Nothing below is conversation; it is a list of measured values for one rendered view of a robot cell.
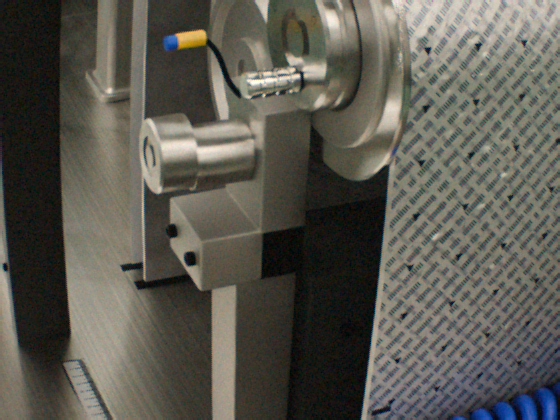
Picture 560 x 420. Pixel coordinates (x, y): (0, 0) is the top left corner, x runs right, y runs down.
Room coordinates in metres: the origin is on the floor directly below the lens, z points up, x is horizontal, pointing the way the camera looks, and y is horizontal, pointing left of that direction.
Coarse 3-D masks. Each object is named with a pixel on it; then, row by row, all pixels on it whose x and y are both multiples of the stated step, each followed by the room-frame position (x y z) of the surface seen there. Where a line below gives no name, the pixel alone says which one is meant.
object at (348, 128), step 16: (352, 0) 0.56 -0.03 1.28; (368, 0) 0.54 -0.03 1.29; (368, 16) 0.54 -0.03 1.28; (368, 32) 0.54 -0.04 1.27; (368, 48) 0.54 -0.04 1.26; (384, 48) 0.53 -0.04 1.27; (368, 64) 0.54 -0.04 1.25; (384, 64) 0.53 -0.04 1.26; (368, 80) 0.54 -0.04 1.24; (384, 80) 0.53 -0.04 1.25; (368, 96) 0.54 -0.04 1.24; (320, 112) 0.58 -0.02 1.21; (336, 112) 0.57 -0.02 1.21; (352, 112) 0.55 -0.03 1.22; (368, 112) 0.54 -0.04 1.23; (320, 128) 0.58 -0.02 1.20; (336, 128) 0.56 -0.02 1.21; (352, 128) 0.55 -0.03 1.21; (368, 128) 0.54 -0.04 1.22; (336, 144) 0.56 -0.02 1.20; (352, 144) 0.55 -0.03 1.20
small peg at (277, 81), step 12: (252, 72) 0.56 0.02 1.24; (264, 72) 0.56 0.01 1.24; (276, 72) 0.56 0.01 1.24; (288, 72) 0.56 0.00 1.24; (240, 84) 0.56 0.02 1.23; (252, 84) 0.55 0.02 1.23; (264, 84) 0.56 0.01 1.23; (276, 84) 0.56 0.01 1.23; (288, 84) 0.56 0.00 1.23; (300, 84) 0.56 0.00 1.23; (252, 96) 0.55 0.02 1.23; (264, 96) 0.56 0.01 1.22
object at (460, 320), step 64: (448, 192) 0.54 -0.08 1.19; (512, 192) 0.56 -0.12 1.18; (384, 256) 0.53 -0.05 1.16; (448, 256) 0.54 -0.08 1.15; (512, 256) 0.56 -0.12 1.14; (384, 320) 0.53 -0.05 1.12; (448, 320) 0.54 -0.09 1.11; (512, 320) 0.56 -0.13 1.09; (384, 384) 0.53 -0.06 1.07; (448, 384) 0.55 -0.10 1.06; (512, 384) 0.57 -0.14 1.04
